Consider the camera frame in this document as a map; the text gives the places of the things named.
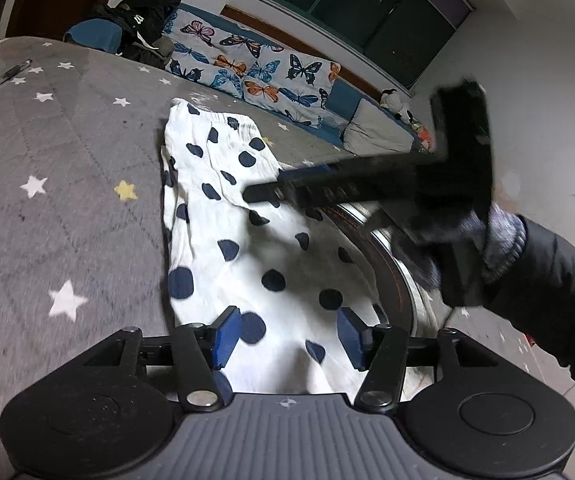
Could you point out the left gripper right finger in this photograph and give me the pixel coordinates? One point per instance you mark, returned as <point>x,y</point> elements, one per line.
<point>381,352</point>

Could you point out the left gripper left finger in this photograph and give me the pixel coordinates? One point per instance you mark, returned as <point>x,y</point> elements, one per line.
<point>199,353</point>

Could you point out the white polka dot garment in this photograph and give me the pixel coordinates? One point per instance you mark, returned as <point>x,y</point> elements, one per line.
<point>287,270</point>

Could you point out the right black sleeve forearm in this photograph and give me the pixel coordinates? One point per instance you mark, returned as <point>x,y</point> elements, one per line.
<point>531,283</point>

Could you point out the right gloved hand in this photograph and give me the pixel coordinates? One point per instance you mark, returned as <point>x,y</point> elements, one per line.
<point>482,244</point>

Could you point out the round induction cooktop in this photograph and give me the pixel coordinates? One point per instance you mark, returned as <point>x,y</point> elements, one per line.
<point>399,301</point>

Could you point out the grey cushion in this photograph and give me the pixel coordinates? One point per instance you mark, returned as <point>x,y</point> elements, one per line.
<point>372,132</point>

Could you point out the plush toys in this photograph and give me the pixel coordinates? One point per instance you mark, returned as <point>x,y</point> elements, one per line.
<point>424,139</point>

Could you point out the grey star tablecloth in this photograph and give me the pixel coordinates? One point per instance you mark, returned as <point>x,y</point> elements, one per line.
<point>81,199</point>

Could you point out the dark window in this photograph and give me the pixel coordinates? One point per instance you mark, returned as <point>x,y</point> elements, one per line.
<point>401,37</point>

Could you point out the blue chair back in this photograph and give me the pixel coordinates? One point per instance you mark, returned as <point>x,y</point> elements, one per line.
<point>95,34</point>

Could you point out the black bag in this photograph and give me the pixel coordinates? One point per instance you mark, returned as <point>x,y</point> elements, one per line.
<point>142,24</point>

